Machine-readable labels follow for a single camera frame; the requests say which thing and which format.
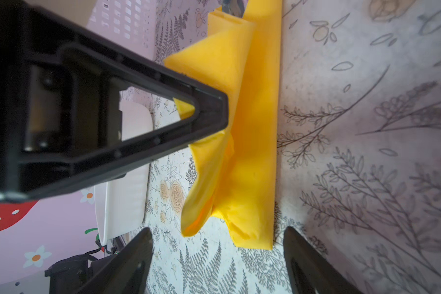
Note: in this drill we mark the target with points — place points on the yellow paper napkin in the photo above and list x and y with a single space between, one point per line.
236 167

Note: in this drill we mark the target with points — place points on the white perforated plastic basket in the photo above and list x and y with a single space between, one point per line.
128 23

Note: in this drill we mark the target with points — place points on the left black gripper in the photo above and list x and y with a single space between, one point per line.
70 274

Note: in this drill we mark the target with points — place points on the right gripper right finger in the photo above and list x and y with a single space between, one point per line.
308 271

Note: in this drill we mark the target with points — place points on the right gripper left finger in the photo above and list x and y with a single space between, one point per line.
127 272

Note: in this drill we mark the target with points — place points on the silver spoon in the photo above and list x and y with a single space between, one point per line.
235 8

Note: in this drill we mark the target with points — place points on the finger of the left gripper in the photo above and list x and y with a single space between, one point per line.
60 117

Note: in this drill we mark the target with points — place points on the white plastic tray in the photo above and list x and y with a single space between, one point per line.
120 204

